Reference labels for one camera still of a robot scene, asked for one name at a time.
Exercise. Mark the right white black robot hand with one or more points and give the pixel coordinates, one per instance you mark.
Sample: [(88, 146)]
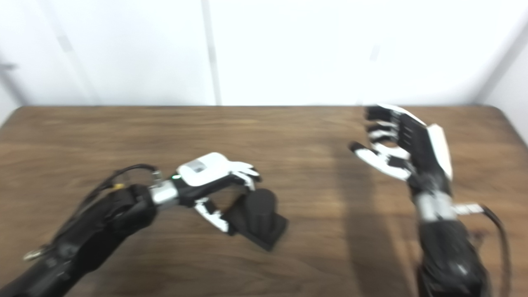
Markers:
[(416, 144)]

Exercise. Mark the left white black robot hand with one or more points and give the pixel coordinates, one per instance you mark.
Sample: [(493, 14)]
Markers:
[(204, 169)]

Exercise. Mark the black peg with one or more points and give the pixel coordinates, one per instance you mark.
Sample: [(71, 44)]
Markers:
[(260, 218)]

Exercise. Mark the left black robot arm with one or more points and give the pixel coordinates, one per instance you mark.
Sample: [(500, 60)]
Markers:
[(99, 227)]

